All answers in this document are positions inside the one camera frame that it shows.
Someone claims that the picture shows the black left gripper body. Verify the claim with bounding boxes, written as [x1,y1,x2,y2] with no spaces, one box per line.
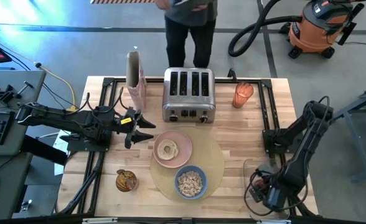
[113,106,144,150]

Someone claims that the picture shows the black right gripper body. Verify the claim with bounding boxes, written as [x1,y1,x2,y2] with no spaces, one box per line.
[248,172,279,203]

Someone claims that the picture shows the bagel half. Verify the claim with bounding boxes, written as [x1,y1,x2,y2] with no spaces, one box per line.
[156,138,180,162]

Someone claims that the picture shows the clear plastic container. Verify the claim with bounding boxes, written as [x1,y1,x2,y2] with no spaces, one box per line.
[242,157,291,222]

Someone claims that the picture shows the pink plate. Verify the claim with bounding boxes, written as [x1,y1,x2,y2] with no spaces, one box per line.
[152,129,194,169]

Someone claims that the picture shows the amber glass jar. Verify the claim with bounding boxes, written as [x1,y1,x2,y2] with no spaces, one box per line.
[115,168,139,193]

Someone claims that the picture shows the silver four-slot toaster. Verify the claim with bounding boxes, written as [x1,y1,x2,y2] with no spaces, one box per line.
[161,67,217,124]

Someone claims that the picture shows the round woven straw placemat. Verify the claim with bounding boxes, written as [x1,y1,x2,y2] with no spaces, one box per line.
[149,125,225,203]

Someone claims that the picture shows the blue bowl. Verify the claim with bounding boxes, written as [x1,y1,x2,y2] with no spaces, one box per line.
[173,164,209,201]

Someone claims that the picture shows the cereal rings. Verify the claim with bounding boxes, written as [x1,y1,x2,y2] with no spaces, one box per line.
[177,170,204,198]

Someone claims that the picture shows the white paper sheet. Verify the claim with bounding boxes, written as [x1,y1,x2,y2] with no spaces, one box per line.
[53,128,75,177]

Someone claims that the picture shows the orange ribbed tumbler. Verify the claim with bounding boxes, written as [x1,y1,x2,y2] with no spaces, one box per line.
[232,81,255,110]

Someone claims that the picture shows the person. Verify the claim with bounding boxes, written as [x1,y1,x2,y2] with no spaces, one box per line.
[154,0,219,69]

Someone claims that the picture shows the blue-grey metal stand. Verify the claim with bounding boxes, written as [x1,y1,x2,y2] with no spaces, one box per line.
[326,80,366,183]

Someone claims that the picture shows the grey desk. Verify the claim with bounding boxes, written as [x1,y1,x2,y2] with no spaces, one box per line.
[0,69,47,157]

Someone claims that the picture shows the black clamp tool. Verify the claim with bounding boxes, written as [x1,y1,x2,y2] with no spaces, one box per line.
[0,80,35,105]

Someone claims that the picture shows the orange shop vacuum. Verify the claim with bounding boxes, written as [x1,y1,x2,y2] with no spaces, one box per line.
[286,0,366,60]

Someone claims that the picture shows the black metal table frame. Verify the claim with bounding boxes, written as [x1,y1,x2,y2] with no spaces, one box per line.
[55,75,320,219]

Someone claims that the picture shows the yellow cable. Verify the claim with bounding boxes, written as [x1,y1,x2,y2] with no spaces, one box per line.
[34,62,78,112]

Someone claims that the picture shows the black vacuum hose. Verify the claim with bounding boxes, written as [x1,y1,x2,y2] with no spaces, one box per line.
[227,0,304,58]

